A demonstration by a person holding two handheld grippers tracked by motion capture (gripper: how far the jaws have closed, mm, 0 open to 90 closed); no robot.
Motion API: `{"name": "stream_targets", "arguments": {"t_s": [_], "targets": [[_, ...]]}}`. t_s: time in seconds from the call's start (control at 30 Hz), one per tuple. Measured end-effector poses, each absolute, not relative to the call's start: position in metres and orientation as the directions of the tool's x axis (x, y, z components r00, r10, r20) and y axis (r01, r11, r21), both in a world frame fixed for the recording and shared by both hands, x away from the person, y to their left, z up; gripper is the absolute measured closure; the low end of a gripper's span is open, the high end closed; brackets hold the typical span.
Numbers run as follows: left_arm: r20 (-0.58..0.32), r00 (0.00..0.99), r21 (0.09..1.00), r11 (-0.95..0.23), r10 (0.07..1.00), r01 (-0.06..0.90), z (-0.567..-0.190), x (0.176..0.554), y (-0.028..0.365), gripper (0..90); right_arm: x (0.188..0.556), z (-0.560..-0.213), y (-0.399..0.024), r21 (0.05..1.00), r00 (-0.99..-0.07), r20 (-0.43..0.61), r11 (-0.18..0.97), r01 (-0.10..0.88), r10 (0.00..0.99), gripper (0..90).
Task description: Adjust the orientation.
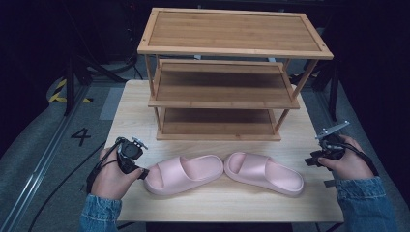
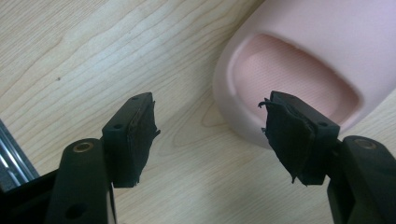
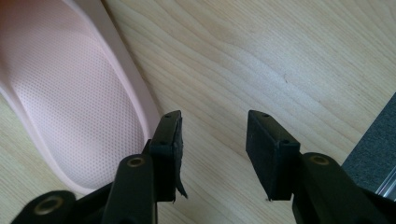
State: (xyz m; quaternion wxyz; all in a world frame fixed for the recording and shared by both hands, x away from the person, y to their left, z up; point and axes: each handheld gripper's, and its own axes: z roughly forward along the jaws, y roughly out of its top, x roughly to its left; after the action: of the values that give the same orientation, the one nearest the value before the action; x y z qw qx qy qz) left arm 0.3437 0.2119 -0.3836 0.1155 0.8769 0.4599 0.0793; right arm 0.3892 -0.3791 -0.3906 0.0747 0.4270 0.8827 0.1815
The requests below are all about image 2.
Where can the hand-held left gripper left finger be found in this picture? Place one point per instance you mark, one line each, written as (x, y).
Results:
(127, 143)

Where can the pink slipper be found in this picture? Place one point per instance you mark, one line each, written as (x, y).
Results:
(311, 25)

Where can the metal floor rail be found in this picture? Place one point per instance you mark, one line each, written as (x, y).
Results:
(12, 161)

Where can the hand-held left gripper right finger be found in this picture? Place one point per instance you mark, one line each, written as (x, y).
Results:
(299, 137)

